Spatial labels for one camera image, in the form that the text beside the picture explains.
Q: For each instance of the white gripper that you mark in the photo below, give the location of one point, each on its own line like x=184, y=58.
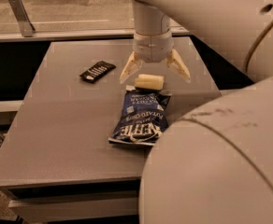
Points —
x=152, y=47

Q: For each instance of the yellow sponge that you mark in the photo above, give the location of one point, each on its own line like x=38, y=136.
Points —
x=150, y=82

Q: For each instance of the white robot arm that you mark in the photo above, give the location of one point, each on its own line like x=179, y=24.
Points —
x=214, y=165

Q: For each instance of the blue Kettle chips bag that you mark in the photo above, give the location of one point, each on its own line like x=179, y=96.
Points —
x=143, y=119

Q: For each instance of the black snack bar wrapper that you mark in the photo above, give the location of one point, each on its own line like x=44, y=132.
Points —
x=97, y=71

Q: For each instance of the grey table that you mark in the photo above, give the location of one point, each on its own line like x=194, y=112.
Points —
x=56, y=162

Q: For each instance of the left metal rail bracket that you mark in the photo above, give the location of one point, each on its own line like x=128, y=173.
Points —
x=26, y=27

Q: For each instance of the grey window ledge rail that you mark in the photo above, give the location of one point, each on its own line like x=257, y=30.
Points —
x=68, y=36

